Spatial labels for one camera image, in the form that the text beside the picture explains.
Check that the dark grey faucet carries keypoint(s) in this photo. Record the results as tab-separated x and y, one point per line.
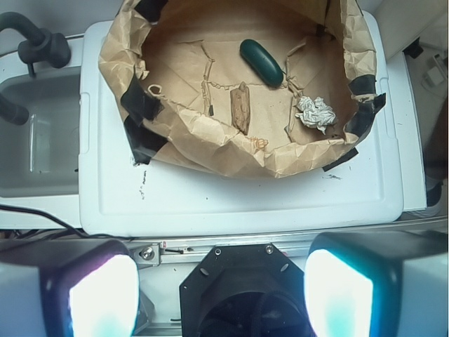
40	45

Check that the crumpled white paper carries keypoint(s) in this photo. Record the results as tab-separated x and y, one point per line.
315	113

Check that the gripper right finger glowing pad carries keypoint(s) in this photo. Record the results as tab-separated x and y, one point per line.
392	283

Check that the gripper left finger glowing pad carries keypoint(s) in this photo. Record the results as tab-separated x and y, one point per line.
68	287

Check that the dark green oval case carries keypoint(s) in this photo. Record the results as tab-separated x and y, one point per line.
261	61

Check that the aluminium extrusion rail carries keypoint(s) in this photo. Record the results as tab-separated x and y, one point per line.
292	244

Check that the brown wood chip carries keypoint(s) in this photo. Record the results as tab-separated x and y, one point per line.
240	108

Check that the silver corner bracket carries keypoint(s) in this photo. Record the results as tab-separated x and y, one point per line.
148	256

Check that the white plastic cooler lid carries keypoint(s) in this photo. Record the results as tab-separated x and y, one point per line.
121	198

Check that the white sink basin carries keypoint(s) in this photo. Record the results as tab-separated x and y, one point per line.
40	158

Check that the brown paper bag bin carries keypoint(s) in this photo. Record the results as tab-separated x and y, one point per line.
172	64

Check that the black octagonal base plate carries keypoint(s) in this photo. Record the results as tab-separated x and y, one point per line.
244	292

